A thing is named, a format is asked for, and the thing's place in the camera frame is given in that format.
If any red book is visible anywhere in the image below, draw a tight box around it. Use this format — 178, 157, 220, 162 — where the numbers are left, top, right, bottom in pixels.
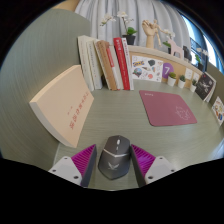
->
112, 37, 131, 91

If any grey computer mouse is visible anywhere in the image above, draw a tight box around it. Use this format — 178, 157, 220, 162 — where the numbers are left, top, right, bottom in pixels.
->
97, 134, 132, 181

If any beige paperback book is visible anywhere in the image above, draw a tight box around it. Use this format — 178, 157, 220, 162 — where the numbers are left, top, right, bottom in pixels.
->
28, 64, 95, 149

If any white sticker sheet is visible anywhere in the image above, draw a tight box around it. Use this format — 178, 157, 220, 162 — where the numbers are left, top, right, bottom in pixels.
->
131, 54, 165, 83

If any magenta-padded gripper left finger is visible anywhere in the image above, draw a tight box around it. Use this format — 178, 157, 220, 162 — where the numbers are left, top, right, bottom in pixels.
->
48, 143, 99, 188

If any white photo-cover book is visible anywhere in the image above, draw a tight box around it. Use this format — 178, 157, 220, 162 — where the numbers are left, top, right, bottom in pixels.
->
120, 37, 135, 91

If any thin white book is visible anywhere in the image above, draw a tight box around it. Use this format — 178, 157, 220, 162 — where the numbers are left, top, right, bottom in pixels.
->
107, 44, 125, 91

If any light wooden desk shelf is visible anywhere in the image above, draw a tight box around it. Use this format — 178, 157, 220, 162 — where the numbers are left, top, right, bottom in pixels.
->
127, 44, 206, 88

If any light grey curtain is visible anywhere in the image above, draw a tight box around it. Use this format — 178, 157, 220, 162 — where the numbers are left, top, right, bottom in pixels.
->
73, 0, 198, 56

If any black wooden horse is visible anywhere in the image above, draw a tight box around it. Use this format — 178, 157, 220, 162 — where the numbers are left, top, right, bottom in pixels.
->
182, 44, 194, 62

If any dusty pink mouse pad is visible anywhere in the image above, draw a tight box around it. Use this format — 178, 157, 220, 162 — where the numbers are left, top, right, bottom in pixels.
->
138, 89, 198, 128

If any white orchid in black pot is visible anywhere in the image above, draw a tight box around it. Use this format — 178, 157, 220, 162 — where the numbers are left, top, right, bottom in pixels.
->
99, 10, 138, 46
194, 46, 209, 72

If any thick white book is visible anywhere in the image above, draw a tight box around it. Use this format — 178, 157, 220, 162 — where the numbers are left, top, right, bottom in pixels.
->
77, 34, 95, 93

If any wooden mannequin figure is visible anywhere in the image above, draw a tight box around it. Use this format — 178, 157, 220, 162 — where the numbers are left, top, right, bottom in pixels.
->
151, 18, 168, 41

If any wooden hand model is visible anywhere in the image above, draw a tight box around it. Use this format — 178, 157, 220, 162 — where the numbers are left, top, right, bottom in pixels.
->
141, 19, 159, 50

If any tan kraft book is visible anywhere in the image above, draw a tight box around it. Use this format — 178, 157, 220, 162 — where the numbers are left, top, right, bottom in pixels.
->
94, 39, 118, 92

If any dark-framed window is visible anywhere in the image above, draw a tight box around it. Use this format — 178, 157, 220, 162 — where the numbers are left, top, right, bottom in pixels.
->
181, 14, 224, 73

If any small plant in white pot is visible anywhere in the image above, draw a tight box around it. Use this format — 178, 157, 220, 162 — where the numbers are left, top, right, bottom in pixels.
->
177, 74, 187, 89
167, 72, 178, 88
189, 78, 198, 93

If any pink wooden horse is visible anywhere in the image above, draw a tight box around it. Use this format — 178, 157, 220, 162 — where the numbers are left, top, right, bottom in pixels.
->
167, 38, 185, 60

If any white orchid plant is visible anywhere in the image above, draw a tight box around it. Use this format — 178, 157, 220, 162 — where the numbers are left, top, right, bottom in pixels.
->
162, 29, 177, 49

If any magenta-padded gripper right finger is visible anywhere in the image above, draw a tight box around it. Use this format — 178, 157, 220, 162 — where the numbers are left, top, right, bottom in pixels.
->
130, 143, 178, 188

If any purple round number sign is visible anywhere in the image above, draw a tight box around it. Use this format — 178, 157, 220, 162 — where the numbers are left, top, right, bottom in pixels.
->
161, 62, 175, 80

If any black-cover book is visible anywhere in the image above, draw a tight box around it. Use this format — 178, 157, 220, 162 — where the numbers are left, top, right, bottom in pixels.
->
194, 71, 217, 102

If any green desk partition panel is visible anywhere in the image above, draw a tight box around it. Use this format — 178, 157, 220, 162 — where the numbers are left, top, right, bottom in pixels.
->
0, 8, 93, 171
205, 61, 224, 101

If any colourful sticker card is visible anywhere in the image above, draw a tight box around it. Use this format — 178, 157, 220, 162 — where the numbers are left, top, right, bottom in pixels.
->
211, 96, 224, 127

